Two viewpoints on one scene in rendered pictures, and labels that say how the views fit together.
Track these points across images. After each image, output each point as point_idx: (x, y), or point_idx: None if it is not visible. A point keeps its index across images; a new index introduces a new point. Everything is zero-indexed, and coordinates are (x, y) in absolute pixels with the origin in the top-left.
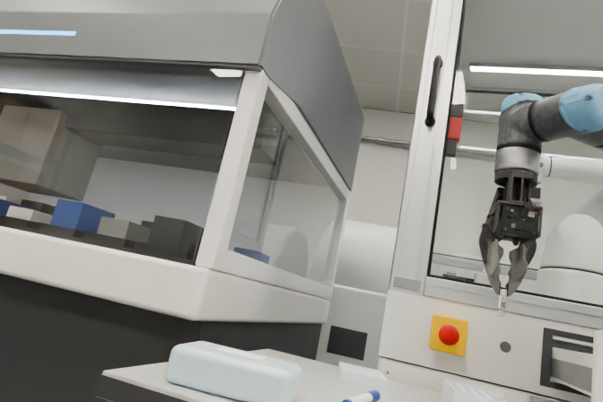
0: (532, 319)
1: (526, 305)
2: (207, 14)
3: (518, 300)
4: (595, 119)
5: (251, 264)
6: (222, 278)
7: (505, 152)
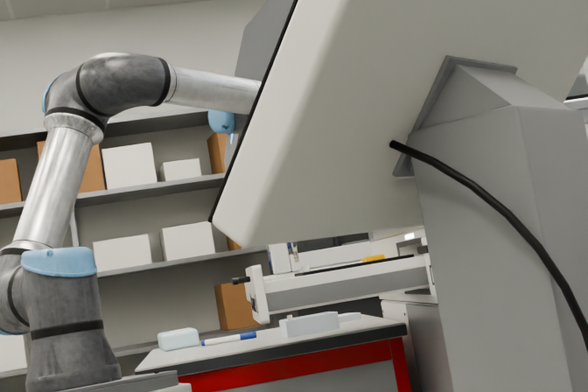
0: (393, 238)
1: None
2: None
3: None
4: (215, 131)
5: (339, 251)
6: (293, 276)
7: None
